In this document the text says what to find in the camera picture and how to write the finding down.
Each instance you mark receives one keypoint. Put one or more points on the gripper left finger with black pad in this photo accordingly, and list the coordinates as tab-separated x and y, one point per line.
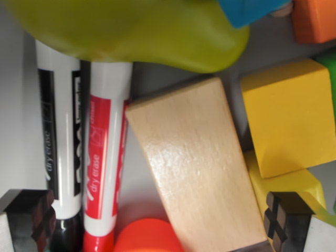
21	223

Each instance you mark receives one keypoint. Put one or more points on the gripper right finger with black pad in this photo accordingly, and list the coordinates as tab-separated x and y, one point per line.
291	228

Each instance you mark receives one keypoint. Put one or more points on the grey plastic bin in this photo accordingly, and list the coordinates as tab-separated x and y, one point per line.
15	118

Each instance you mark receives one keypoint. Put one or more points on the light yellow wooden block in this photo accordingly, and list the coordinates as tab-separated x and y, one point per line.
288	183

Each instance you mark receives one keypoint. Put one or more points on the black dry erase marker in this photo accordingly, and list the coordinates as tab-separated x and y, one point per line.
63	131

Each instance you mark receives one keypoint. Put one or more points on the yellow wooden cube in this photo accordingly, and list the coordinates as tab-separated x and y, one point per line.
291	115

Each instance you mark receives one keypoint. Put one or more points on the large natural wood block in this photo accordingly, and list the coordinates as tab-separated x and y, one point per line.
199	162

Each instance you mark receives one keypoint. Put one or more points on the red dry erase marker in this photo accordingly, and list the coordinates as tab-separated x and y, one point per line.
105	147

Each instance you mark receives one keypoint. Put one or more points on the orange plastic ball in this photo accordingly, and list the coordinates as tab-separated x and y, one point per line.
147	236

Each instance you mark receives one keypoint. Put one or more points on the green wooden cylinder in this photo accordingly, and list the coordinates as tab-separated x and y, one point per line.
328	71

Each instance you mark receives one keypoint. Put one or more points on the orange wooden block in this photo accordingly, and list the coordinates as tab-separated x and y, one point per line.
315	21

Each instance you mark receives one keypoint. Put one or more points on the natural wood cylinder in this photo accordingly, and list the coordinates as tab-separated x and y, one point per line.
283	10

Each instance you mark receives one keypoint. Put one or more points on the olive green plastic toy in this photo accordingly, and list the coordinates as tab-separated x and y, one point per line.
131	31

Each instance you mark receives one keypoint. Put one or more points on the teal embossed rubber block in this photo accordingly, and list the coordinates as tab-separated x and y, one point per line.
244	11

